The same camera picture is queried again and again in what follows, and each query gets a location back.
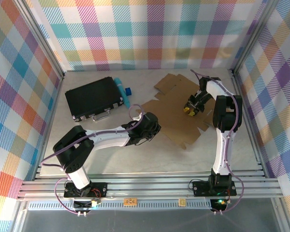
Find brown cardboard paper box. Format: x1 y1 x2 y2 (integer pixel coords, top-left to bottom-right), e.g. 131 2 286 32
141 73 217 150

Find cyan plastic tube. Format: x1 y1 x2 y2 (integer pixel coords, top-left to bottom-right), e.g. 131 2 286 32
113 77 131 108

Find black controller board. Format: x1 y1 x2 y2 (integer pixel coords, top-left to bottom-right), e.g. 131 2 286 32
210 198 229 211
73 198 102 210

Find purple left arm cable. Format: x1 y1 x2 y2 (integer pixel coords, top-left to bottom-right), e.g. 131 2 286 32
41 104 145 216

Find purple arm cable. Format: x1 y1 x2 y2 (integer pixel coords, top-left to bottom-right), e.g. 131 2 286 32
41 104 145 216
190 69 245 216

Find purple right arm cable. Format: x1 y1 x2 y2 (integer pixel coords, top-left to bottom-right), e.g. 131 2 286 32
190 69 245 216

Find aluminium frame rails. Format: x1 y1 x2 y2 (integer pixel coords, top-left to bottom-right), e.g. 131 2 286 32
16 173 285 201

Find black case with metal handle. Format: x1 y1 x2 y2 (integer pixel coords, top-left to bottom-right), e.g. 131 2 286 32
64 76 125 122

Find aluminium side rail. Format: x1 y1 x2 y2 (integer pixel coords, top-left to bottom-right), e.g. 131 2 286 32
231 69 269 179
33 71 66 181

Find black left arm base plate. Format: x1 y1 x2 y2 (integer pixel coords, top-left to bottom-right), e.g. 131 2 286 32
63 182 108 199

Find slotted grey cable duct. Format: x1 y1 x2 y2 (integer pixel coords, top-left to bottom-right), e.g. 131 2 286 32
26 202 213 210

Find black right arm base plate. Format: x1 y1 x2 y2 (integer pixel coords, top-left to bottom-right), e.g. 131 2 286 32
192 180 237 197

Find aluminium frame post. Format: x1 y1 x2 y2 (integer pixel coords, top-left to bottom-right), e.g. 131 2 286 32
232 0 281 73
14 0 65 79

